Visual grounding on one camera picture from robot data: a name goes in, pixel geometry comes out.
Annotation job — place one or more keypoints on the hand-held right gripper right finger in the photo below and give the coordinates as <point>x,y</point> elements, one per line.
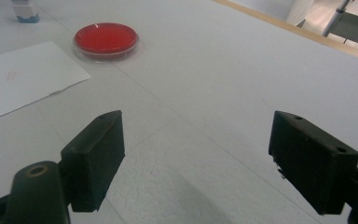
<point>313,161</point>

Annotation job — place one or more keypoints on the red petri dish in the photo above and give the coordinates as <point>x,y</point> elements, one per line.
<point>105,39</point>

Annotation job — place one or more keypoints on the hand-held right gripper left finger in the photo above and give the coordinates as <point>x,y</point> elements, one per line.
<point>93,161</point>

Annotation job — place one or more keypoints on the wooden table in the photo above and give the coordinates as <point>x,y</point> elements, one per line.
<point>292,29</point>

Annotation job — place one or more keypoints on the white metal desk frame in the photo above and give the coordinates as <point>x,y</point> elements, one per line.
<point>354,29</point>

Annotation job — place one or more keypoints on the white table cover board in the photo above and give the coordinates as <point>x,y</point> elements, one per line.
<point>205,81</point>

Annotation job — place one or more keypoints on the white paper sheet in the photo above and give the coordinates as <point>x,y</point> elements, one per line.
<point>21,77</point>

